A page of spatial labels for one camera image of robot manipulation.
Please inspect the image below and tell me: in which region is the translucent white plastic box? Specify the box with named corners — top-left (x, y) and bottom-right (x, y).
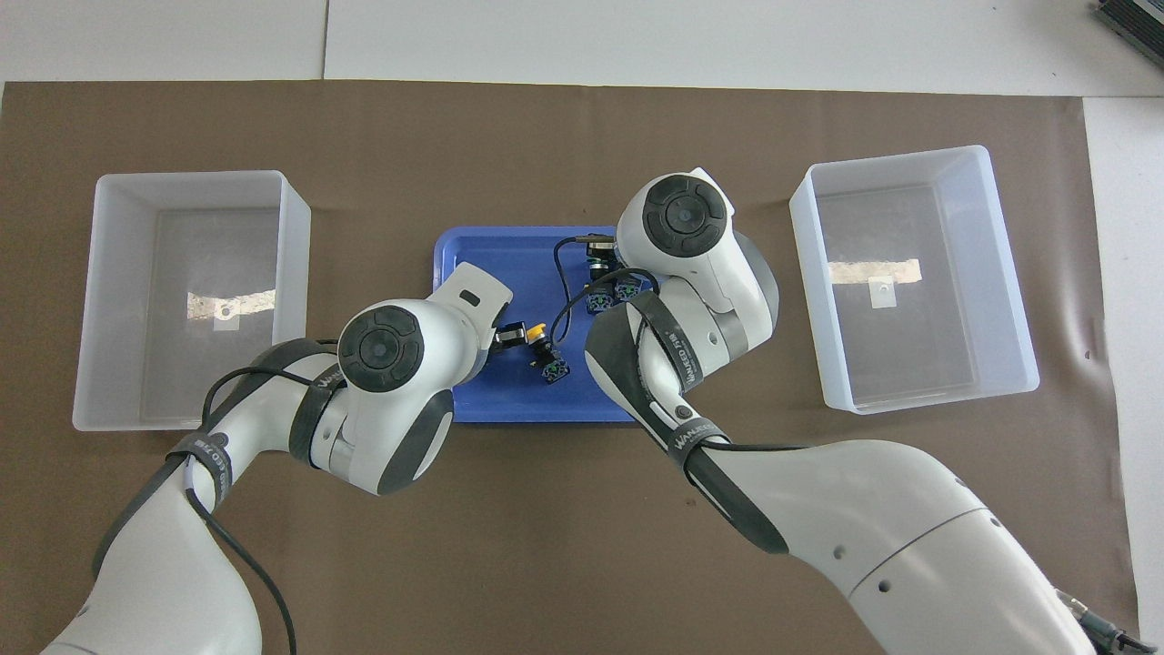
top-left (72, 170), bottom-right (312, 433)
top-left (788, 145), bottom-right (1041, 416)

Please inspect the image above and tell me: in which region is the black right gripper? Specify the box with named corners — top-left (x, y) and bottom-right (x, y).
top-left (494, 235), bottom-right (624, 354)

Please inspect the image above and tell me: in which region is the dark grey electronic device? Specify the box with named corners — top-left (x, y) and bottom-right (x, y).
top-left (1096, 0), bottom-right (1164, 54)

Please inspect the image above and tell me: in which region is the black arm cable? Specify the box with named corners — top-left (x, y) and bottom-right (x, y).
top-left (182, 338), bottom-right (351, 655)
top-left (548, 235), bottom-right (810, 456)

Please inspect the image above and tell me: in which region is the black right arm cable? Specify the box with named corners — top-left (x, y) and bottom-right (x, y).
top-left (548, 235), bottom-right (810, 456)

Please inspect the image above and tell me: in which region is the yellow push button switch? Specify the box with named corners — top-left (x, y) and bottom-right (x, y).
top-left (530, 320), bottom-right (571, 386)

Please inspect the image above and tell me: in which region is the blue plastic tray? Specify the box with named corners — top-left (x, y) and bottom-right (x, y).
top-left (430, 226), bottom-right (656, 425)

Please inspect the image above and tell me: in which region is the brown paper table mat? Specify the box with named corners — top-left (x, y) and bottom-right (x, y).
top-left (0, 80), bottom-right (1142, 655)

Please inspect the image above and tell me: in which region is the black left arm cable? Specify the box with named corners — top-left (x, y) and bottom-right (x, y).
top-left (182, 338), bottom-right (351, 655)

